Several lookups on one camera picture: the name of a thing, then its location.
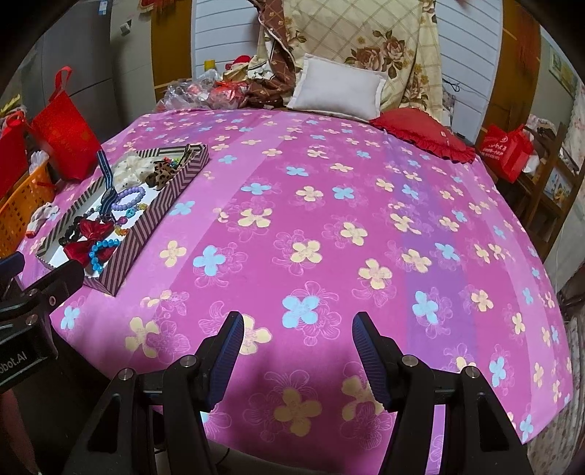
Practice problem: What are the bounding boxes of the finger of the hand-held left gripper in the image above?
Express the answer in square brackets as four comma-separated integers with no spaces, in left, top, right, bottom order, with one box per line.
[0,251,26,286]
[0,258,86,323]

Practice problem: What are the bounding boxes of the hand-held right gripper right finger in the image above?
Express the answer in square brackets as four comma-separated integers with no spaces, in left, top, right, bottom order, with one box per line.
[352,312,535,475]

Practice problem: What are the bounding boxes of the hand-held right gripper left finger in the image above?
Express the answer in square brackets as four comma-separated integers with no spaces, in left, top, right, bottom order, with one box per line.
[61,311,246,475]

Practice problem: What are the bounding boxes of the blue beaded bracelet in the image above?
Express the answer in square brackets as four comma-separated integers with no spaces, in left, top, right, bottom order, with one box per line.
[88,239,121,271]

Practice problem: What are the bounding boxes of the multicolour chunky beaded bracelet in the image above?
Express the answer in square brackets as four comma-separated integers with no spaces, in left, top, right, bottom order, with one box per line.
[114,203,150,237]

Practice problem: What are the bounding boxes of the purple beaded bracelet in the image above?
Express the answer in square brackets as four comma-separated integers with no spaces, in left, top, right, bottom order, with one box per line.
[111,186,147,213]

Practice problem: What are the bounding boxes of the dark blue striped ribbon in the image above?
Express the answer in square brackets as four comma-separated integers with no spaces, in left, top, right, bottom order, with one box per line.
[96,150,117,221]

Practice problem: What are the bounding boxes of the striped cardboard tray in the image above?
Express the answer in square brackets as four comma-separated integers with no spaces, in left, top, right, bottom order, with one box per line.
[35,143,211,297]

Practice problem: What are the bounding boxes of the white cloth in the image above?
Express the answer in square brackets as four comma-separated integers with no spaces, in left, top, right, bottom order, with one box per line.
[24,203,61,239]

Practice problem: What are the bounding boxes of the orange plastic basket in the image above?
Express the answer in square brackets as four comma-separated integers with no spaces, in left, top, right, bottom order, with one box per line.
[0,161,59,259]

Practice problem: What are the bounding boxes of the red fabric bow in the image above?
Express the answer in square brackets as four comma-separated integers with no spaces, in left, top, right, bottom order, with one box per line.
[63,218,116,266]

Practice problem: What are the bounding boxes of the red paper bag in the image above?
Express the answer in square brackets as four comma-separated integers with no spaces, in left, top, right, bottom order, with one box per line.
[0,111,32,198]

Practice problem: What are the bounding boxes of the pink floral bedsheet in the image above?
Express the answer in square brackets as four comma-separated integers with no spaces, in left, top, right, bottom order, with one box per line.
[25,107,575,475]

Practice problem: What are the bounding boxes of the red gift bag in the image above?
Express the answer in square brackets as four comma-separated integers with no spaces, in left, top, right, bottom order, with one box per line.
[30,67,104,182]

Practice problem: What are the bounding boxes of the cream scrunchie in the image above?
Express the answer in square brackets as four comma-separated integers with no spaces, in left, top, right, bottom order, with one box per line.
[112,154,155,189]

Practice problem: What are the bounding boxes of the leopard print bow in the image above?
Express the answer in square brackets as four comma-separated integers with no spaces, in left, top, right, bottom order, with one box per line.
[144,160,184,191]

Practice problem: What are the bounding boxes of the grey refrigerator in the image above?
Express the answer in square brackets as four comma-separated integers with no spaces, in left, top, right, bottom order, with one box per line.
[20,0,157,134]

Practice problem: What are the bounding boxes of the red ruffled cushion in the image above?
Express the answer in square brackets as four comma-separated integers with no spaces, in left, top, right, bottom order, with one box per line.
[368,108,477,164]

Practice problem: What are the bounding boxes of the clear plastic snack bags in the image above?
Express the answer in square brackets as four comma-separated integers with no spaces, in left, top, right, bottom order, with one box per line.
[156,68,251,113]

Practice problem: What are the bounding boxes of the red shopping bag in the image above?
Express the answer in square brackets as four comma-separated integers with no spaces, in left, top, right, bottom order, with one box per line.
[474,123,535,182]

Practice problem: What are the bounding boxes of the white pillow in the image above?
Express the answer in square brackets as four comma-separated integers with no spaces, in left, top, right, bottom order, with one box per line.
[286,53,388,122]

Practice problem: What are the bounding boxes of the brown patterned quilt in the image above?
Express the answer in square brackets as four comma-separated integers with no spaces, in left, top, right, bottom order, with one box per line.
[248,0,303,109]

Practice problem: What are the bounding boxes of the floral quilt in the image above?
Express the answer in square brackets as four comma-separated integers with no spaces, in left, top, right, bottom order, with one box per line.
[253,0,445,125]

